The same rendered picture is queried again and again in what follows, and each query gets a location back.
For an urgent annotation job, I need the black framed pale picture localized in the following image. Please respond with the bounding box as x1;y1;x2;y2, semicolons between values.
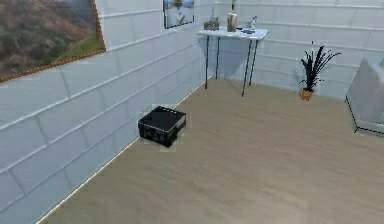
162;0;196;30

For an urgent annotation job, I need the dark house plant orange pot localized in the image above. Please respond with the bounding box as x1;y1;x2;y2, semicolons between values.
298;41;342;102

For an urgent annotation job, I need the white table with black legs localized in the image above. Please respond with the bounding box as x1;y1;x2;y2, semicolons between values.
197;27;270;98

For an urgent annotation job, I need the brown framed landscape picture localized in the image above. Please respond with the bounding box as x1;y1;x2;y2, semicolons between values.
0;0;107;84

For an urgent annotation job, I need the tan vase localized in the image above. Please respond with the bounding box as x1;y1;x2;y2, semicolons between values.
226;0;238;33

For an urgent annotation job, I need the small green plant box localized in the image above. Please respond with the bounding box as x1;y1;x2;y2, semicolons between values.
203;7;220;32

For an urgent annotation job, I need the black crate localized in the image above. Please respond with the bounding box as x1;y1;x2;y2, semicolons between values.
137;105;187;148

